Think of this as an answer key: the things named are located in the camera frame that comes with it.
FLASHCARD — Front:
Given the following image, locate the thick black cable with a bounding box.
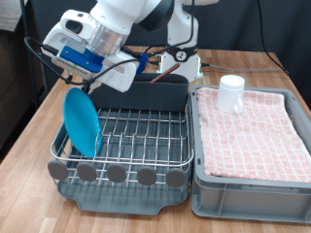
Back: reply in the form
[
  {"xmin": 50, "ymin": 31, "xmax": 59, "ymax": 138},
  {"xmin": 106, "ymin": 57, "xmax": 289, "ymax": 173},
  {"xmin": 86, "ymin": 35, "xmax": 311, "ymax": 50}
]
[{"xmin": 129, "ymin": 44, "xmax": 168, "ymax": 67}]

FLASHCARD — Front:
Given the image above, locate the grey plastic crate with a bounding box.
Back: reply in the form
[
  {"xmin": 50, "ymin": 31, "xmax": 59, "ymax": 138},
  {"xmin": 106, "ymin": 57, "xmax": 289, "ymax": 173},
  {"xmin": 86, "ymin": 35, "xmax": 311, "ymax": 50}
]
[{"xmin": 189, "ymin": 84, "xmax": 311, "ymax": 224}]

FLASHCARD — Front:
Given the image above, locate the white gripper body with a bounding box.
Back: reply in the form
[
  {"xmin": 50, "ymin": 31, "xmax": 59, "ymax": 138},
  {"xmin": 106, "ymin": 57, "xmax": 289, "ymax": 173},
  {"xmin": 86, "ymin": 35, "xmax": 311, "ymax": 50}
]
[{"xmin": 42, "ymin": 9, "xmax": 139, "ymax": 93}]

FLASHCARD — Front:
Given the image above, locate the blue plastic plate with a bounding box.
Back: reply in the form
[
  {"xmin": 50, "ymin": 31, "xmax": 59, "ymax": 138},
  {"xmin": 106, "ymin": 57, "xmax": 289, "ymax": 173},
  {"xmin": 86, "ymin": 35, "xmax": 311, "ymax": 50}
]
[{"xmin": 62, "ymin": 86, "xmax": 102, "ymax": 158}]

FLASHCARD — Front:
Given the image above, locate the pink checked towel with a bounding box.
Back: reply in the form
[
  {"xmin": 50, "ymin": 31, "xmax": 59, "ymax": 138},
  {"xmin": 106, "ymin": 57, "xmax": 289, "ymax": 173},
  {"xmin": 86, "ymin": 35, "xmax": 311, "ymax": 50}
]
[{"xmin": 195, "ymin": 86, "xmax": 311, "ymax": 183}]

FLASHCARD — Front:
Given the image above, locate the dark metal pole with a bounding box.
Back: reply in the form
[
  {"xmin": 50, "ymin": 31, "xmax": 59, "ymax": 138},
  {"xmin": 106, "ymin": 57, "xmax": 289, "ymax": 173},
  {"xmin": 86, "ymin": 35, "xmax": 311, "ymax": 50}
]
[{"xmin": 18, "ymin": 0, "xmax": 40, "ymax": 110}]

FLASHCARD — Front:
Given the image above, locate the dark wooden cabinet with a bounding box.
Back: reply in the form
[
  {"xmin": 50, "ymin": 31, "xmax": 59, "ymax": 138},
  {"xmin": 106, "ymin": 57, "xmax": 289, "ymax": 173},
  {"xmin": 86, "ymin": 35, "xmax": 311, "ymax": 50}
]
[{"xmin": 0, "ymin": 0, "xmax": 45, "ymax": 150}]

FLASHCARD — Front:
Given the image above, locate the blue cable clip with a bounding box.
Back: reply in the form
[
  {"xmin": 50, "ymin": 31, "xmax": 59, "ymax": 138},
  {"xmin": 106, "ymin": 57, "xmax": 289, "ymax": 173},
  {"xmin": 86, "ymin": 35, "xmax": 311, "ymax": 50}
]
[{"xmin": 135, "ymin": 51, "xmax": 150, "ymax": 76}]

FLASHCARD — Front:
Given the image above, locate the grey dish rack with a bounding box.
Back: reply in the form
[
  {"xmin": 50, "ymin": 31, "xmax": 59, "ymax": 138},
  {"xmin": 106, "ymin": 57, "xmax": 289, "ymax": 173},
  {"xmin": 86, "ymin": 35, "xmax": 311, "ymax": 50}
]
[{"xmin": 52, "ymin": 86, "xmax": 192, "ymax": 216}]

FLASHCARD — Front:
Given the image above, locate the white mug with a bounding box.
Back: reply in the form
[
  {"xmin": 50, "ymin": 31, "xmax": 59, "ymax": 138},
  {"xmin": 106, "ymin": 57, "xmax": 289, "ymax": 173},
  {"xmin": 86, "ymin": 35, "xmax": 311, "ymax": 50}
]
[{"xmin": 216, "ymin": 75, "xmax": 246, "ymax": 115}]

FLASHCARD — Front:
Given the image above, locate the reddish brown wooden spoon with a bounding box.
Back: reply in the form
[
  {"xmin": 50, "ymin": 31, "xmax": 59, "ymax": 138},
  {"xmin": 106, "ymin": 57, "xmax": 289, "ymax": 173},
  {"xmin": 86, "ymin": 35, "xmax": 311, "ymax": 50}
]
[{"xmin": 149, "ymin": 62, "xmax": 181, "ymax": 83}]

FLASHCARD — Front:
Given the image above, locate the metal wire dish rack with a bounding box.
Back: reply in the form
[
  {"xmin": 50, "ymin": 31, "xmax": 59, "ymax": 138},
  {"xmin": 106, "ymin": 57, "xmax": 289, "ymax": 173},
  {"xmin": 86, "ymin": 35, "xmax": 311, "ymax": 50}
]
[{"xmin": 47, "ymin": 86, "xmax": 194, "ymax": 190}]

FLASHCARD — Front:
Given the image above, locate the thin black hanging cable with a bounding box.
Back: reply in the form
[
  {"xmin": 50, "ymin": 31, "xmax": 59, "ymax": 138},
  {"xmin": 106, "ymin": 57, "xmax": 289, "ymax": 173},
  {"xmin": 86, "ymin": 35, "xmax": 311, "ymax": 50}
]
[{"xmin": 257, "ymin": 0, "xmax": 290, "ymax": 76}]

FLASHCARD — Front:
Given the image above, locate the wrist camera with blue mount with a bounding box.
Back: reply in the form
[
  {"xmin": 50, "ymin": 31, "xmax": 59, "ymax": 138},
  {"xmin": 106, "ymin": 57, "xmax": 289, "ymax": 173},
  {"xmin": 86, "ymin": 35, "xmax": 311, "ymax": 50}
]
[{"xmin": 52, "ymin": 45, "xmax": 105, "ymax": 79}]

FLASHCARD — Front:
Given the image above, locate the black camera cable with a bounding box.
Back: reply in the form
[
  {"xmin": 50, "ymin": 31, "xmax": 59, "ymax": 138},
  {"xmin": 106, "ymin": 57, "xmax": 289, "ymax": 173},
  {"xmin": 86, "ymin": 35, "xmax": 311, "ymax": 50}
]
[{"xmin": 23, "ymin": 0, "xmax": 195, "ymax": 86}]

